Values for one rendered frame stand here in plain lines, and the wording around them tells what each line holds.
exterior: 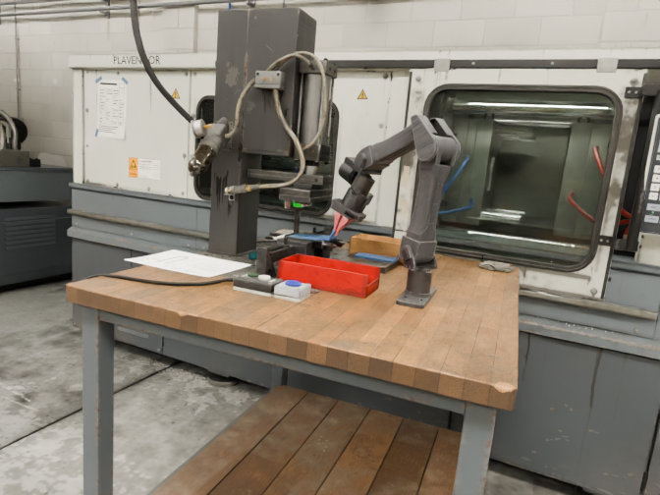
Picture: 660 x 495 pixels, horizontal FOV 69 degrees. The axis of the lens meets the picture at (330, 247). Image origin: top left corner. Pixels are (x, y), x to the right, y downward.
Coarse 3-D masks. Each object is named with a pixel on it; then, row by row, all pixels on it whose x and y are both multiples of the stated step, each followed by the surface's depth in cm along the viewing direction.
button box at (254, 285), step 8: (248, 272) 124; (136, 280) 117; (144, 280) 117; (152, 280) 117; (216, 280) 121; (224, 280) 122; (232, 280) 122; (240, 280) 117; (248, 280) 117; (256, 280) 117; (264, 280) 117; (272, 280) 118; (280, 280) 119; (240, 288) 118; (248, 288) 117; (256, 288) 116; (264, 288) 115; (272, 288) 115
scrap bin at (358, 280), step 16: (288, 256) 133; (304, 256) 138; (288, 272) 127; (304, 272) 126; (320, 272) 124; (336, 272) 122; (352, 272) 121; (368, 272) 131; (320, 288) 125; (336, 288) 123; (352, 288) 121; (368, 288) 122
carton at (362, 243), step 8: (352, 240) 171; (360, 240) 170; (368, 240) 169; (376, 240) 180; (384, 240) 179; (392, 240) 178; (400, 240) 177; (352, 248) 172; (360, 248) 170; (368, 248) 169; (376, 248) 168; (384, 248) 167; (392, 248) 166; (392, 256) 167; (400, 256) 166
